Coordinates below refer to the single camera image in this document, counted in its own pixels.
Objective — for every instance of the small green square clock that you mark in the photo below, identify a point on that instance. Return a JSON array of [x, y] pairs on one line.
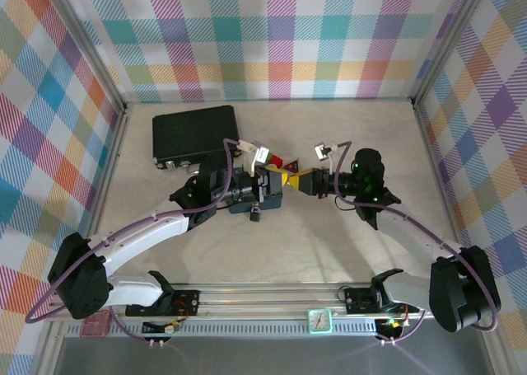
[[320, 320]]

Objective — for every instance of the small padlock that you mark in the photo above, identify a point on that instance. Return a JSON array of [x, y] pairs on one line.
[[255, 216]]

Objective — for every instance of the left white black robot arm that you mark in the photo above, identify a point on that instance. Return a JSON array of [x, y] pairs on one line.
[[136, 237]]

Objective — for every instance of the small pink box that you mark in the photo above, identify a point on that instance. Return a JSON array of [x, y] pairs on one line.
[[95, 326]]

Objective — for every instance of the dark red triangle piece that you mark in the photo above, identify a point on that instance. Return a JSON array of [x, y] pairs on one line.
[[293, 167]]

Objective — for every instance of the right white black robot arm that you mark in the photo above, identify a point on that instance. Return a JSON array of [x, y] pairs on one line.
[[416, 235]]

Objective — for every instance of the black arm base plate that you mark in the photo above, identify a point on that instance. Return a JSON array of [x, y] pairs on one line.
[[358, 300], [187, 303]]

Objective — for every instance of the small controller board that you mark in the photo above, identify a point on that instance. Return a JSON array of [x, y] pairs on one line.
[[391, 324], [171, 329]]

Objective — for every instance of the aluminium frame bar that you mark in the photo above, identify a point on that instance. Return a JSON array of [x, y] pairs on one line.
[[450, 41], [86, 47], [436, 177], [108, 169]]

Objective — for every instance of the long aluminium base rail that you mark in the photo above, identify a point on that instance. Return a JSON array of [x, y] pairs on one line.
[[267, 298]]

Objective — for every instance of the red and green block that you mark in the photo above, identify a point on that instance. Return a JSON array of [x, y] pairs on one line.
[[276, 161]]

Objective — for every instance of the blue starry night box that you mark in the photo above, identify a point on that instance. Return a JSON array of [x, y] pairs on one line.
[[272, 200]]

